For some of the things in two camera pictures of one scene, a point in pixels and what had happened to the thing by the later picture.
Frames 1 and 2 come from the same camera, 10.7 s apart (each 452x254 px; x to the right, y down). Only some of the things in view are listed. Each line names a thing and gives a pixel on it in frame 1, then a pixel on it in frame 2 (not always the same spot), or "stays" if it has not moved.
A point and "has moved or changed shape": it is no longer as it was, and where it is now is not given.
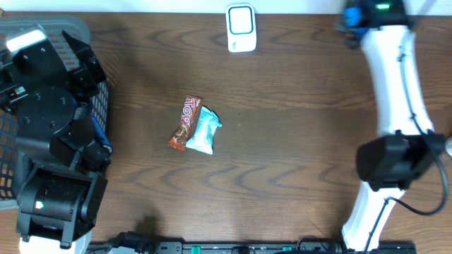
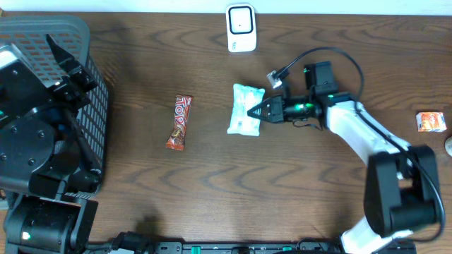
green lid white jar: x=448 y=145 stays
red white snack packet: x=191 y=111 has moved or changed shape
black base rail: x=246 y=248 stays
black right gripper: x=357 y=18 -> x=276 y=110
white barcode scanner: x=241 y=27 stays
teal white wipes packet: x=203 y=140 -> x=244 y=98
